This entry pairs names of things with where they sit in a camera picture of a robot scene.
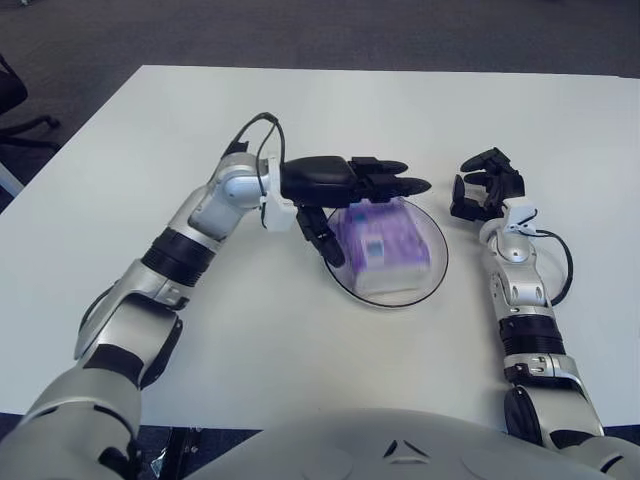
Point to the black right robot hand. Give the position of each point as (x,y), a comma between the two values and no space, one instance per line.
(492,192)

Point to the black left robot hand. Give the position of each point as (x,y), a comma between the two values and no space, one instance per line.
(320,180)

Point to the purple tissue paper pack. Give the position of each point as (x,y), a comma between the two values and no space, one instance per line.
(395,245)

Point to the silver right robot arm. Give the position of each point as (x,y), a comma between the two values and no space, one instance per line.
(540,380)

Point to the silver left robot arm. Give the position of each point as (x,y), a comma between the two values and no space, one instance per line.
(135,325)

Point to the white plate with black rim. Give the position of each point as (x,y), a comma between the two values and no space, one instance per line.
(435,270)

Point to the grey robot torso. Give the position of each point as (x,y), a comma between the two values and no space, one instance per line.
(390,445)

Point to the white desk edge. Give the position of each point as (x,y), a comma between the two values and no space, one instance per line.
(9,177)

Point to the black office chair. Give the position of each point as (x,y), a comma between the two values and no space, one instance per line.
(12,105)

